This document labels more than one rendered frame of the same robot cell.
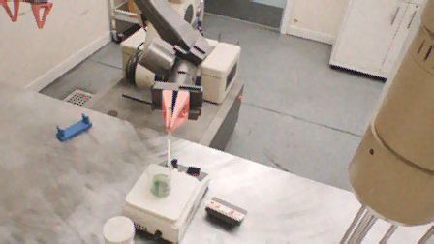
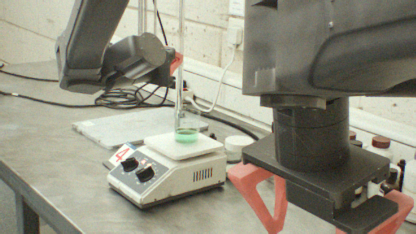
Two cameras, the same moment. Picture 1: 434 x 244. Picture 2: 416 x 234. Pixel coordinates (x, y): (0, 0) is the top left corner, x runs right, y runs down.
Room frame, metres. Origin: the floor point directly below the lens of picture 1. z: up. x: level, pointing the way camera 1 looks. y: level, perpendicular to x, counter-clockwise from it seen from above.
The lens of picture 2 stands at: (1.30, 0.74, 1.22)
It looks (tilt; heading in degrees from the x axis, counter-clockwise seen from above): 17 degrees down; 215
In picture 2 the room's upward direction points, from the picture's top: 2 degrees clockwise
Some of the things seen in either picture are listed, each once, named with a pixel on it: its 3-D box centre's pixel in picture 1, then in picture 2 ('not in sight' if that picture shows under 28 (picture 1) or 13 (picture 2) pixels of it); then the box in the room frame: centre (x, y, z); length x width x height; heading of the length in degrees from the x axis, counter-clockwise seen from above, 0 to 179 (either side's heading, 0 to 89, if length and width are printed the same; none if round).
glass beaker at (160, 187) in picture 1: (158, 178); (188, 124); (0.46, 0.10, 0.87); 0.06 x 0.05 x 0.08; 116
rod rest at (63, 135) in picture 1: (74, 126); not in sight; (0.71, 0.39, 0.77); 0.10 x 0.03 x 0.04; 145
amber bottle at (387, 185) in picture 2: not in sight; (389, 190); (0.32, 0.46, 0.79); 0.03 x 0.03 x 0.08
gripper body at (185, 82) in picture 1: (178, 92); (138, 66); (0.58, 0.08, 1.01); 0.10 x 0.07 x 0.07; 90
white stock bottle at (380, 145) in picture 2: not in sight; (378, 161); (0.21, 0.39, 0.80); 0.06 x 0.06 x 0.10
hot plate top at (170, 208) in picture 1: (163, 190); (183, 143); (0.46, 0.09, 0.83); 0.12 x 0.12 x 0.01; 74
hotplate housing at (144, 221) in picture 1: (168, 195); (171, 166); (0.49, 0.08, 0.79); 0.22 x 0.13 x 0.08; 164
